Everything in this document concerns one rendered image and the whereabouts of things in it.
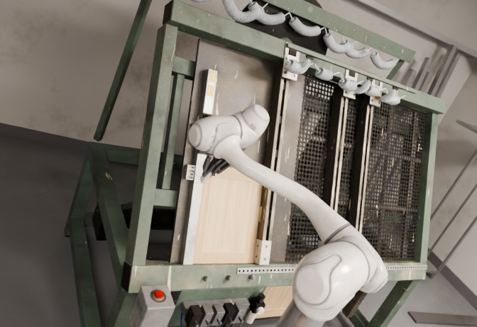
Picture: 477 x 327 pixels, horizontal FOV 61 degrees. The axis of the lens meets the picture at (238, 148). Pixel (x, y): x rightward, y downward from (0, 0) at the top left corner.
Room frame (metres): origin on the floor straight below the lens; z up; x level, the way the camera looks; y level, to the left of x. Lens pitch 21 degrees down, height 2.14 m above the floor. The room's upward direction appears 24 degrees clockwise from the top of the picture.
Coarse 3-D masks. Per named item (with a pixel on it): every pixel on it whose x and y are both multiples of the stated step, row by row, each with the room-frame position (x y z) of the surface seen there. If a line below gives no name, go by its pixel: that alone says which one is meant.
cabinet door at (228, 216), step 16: (224, 176) 1.85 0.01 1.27; (240, 176) 1.91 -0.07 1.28; (208, 192) 1.77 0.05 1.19; (224, 192) 1.83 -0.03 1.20; (240, 192) 1.89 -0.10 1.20; (256, 192) 1.95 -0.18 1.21; (208, 208) 1.74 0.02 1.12; (224, 208) 1.80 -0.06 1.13; (240, 208) 1.86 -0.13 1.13; (256, 208) 1.92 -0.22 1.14; (208, 224) 1.72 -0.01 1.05; (224, 224) 1.78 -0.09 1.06; (240, 224) 1.83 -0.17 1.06; (256, 224) 1.89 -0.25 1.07; (208, 240) 1.69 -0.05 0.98; (224, 240) 1.75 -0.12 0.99; (240, 240) 1.80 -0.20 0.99; (208, 256) 1.67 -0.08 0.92; (224, 256) 1.72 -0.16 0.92; (240, 256) 1.77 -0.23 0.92
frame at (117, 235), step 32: (96, 160) 2.30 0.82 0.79; (128, 160) 2.60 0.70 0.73; (160, 160) 2.74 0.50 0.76; (96, 192) 2.09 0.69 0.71; (96, 224) 1.95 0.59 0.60; (128, 224) 2.01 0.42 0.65; (160, 224) 2.12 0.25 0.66; (160, 256) 1.71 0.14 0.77; (96, 320) 1.71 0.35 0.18; (128, 320) 1.41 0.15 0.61; (256, 320) 2.21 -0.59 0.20; (352, 320) 2.75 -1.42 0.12; (384, 320) 2.58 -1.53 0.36
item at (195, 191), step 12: (216, 72) 1.97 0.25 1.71; (204, 84) 1.93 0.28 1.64; (204, 96) 1.89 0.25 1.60; (204, 108) 1.87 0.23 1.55; (204, 156) 1.79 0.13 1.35; (192, 180) 1.73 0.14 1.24; (192, 192) 1.70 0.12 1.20; (192, 204) 1.68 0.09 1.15; (192, 216) 1.66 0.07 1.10; (192, 228) 1.64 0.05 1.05; (192, 240) 1.62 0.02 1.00; (192, 252) 1.60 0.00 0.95
